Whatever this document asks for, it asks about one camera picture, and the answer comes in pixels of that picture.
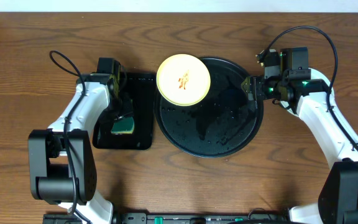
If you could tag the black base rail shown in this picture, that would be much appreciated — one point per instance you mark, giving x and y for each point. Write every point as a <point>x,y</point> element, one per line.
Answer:
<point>143,218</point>

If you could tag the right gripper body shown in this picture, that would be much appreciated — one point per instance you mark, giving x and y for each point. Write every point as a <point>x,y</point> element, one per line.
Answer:
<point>268,88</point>

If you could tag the green yellow sponge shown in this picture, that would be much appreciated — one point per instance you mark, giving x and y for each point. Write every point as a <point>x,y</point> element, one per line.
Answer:
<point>123,126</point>

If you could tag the light green plate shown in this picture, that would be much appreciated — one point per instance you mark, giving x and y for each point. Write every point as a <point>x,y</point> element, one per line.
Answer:
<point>318,82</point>

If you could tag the black rectangular tray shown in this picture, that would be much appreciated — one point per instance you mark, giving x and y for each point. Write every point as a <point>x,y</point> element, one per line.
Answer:
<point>141,88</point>

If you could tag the black round tray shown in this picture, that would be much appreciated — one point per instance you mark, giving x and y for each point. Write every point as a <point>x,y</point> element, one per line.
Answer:
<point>222,123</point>

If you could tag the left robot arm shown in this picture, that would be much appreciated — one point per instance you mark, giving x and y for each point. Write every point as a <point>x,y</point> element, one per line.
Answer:
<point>61,162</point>

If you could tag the yellow plate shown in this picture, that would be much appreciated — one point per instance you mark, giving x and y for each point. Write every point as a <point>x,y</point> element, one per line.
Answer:
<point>183,80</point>

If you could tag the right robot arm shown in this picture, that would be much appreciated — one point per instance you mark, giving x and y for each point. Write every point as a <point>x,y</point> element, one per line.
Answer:
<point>305,93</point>

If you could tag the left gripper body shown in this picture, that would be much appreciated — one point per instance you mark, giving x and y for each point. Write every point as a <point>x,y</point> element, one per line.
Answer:
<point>120,116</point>

